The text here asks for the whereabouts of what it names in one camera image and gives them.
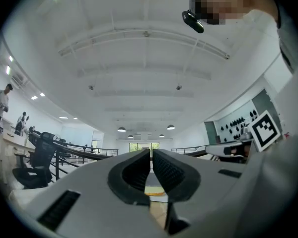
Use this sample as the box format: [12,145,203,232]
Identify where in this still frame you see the person's head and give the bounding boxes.
[188,0,279,26]

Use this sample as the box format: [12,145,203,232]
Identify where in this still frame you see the person's grey shirt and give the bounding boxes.
[275,3,298,74]

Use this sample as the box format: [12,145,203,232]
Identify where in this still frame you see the white long desk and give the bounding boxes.
[1,129,36,158]

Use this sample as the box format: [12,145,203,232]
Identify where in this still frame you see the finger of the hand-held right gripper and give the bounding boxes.
[205,140,244,162]

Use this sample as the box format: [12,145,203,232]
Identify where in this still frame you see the black mesh office chair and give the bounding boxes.
[12,131,57,189]

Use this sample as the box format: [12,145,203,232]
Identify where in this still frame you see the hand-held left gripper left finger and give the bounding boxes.
[22,149,169,237]

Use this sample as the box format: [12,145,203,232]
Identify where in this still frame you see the window with green view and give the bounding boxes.
[129,142,160,151]

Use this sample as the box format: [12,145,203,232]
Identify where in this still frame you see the black metal railing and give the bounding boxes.
[29,131,119,180]

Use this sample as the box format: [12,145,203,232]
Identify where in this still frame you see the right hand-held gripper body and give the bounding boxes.
[239,110,281,164]

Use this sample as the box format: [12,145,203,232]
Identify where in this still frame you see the ceiling air vent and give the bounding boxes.
[10,71,28,87]

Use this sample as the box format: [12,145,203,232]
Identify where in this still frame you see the orange-edged cream plate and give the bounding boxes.
[144,185,166,197]

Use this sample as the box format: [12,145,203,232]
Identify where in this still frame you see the wall display of black items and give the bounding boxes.
[219,109,259,143]

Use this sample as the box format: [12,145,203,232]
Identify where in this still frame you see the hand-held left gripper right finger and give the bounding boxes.
[153,149,246,236]

